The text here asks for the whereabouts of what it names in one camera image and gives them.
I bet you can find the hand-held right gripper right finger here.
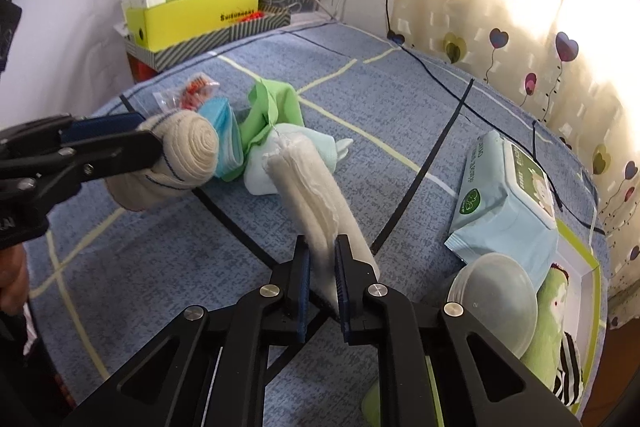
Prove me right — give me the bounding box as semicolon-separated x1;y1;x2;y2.
334;234;583;427

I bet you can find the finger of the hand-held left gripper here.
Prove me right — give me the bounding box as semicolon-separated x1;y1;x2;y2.
0;129;165;194
0;112;147;150

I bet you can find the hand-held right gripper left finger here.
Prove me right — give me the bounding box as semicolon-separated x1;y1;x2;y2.
60;234;313;427

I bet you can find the beige sock with blue stripes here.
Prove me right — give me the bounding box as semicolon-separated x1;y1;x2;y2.
105;109;221;212

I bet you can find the grey white sock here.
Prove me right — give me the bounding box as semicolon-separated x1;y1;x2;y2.
264;134;382;308

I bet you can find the clear plastic packet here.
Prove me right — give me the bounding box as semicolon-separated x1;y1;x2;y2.
152;72;221;112

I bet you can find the light blue sock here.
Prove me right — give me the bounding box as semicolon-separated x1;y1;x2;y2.
197;99;246;180

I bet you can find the light green cloth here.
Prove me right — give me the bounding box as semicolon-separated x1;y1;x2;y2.
220;78;305;182

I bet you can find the lime green cardboard box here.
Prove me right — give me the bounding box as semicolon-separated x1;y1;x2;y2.
552;219;608;413

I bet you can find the black white striped sock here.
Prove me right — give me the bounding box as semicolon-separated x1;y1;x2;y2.
550;329;583;408

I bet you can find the person's left hand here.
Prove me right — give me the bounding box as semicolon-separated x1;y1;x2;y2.
0;244;29;315

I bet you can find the green plastic jar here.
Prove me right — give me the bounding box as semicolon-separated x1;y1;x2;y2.
361;352;446;427

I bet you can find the yellow green box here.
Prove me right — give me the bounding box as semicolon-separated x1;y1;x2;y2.
125;0;261;54

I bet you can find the white bowl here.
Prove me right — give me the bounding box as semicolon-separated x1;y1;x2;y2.
446;252;540;360

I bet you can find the light blue wet wipes pack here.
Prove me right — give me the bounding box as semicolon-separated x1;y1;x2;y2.
444;130;560;288

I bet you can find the striped cardboard box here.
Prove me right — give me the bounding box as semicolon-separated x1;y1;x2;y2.
125;4;292;74

